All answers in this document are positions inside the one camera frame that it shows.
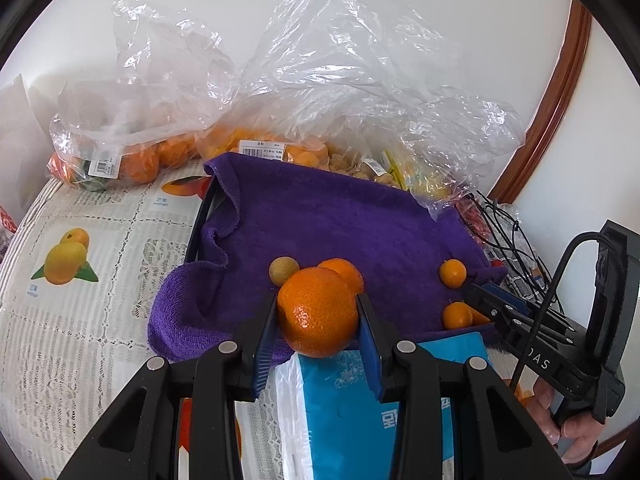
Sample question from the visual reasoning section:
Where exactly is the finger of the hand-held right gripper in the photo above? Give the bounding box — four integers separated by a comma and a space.
462, 284, 538, 348
480, 281, 532, 313

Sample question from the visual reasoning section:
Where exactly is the crumpled clear plastic bag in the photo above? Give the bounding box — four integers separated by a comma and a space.
325, 10, 526, 221

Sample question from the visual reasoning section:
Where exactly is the clear bag of kumquats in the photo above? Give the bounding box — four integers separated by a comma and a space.
195, 0, 401, 173

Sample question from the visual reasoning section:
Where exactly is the clear bag of mandarins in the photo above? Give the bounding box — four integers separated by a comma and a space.
49, 0, 236, 191

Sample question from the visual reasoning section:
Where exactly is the brown wooden door frame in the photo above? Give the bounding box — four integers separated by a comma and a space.
487, 0, 593, 206

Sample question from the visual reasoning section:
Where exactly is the person's right hand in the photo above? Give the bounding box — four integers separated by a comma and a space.
530, 376, 602, 466

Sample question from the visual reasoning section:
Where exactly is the purple towel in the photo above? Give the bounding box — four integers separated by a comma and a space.
147, 152, 508, 363

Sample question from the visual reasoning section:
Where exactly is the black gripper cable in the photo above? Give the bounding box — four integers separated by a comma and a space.
507, 231, 608, 391

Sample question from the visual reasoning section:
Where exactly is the small greenish round fruit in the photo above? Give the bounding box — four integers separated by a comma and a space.
268, 256, 301, 285

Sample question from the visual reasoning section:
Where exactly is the long black cable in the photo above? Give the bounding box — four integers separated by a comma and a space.
470, 190, 556, 301

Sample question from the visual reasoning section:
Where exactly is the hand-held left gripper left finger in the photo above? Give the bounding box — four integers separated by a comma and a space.
55, 292, 281, 480

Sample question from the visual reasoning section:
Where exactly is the blue tissue pack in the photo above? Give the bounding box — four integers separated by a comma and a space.
274, 332, 493, 480

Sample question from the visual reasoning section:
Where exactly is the grey checked cloth package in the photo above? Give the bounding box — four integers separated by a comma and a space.
500, 240, 553, 306

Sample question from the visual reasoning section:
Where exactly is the pile of husked ground cherries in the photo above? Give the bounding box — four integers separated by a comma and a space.
327, 145, 396, 186

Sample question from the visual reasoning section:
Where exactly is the bag of red fruits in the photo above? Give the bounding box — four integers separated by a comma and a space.
457, 195, 501, 267

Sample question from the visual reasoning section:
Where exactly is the small mandarin orange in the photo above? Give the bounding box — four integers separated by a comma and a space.
442, 301, 474, 331
438, 258, 468, 290

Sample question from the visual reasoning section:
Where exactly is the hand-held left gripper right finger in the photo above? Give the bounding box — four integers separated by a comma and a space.
356, 292, 573, 480

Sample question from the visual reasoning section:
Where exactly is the fruit print tablecloth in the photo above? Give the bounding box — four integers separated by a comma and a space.
0, 175, 281, 480

